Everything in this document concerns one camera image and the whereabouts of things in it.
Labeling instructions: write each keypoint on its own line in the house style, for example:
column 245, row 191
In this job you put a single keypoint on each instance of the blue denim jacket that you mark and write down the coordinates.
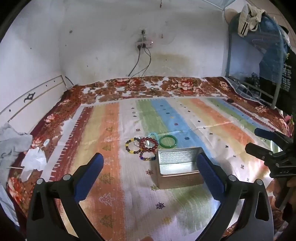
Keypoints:
column 272, row 53

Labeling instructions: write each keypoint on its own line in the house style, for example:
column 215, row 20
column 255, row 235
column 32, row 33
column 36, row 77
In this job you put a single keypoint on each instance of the wall socket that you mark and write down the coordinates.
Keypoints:
column 143, row 32

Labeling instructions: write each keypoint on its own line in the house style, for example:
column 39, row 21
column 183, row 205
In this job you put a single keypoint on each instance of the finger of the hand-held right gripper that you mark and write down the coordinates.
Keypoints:
column 256, row 149
column 262, row 132

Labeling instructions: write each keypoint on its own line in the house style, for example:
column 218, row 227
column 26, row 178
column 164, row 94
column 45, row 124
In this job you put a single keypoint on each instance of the white crumpled tissue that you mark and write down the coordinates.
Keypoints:
column 33, row 160

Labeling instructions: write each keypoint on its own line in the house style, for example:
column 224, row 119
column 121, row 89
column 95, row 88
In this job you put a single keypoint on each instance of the white jacket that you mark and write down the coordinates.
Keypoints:
column 248, row 18

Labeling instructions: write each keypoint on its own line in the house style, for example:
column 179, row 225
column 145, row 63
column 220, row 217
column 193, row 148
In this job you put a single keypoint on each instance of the white power strip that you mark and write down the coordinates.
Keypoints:
column 144, row 44

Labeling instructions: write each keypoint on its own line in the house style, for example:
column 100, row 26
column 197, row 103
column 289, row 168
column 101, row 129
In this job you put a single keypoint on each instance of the rainbow striped cloth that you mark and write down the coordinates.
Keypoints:
column 120, row 129

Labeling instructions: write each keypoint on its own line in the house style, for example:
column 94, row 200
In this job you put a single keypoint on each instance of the green jade bangle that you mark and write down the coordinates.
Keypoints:
column 163, row 143

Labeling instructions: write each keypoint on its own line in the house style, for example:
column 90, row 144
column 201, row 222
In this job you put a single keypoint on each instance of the white headboard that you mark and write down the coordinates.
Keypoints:
column 30, row 97

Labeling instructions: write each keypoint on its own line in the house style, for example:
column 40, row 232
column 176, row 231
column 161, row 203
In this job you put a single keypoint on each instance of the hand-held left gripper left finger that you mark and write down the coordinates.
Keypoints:
column 89, row 178

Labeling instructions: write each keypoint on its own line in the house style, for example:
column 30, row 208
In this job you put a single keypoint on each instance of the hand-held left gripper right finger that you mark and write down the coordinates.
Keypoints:
column 209, row 178

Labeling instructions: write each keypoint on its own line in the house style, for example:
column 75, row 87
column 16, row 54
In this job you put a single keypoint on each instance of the red floral blanket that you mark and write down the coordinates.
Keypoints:
column 185, row 84

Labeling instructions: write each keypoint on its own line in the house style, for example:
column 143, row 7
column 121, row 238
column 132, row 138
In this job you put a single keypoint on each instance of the grey cloth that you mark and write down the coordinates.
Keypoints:
column 12, row 143

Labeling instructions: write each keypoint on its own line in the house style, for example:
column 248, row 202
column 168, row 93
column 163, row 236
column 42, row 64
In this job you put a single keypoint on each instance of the rectangular metal tin box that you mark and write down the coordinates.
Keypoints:
column 177, row 170

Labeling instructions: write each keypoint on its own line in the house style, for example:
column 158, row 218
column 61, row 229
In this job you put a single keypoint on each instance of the black printed shirt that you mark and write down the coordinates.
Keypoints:
column 289, row 76

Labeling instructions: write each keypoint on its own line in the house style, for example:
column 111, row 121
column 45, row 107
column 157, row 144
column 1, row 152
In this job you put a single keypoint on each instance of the metal bed frame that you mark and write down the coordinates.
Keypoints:
column 229, row 46

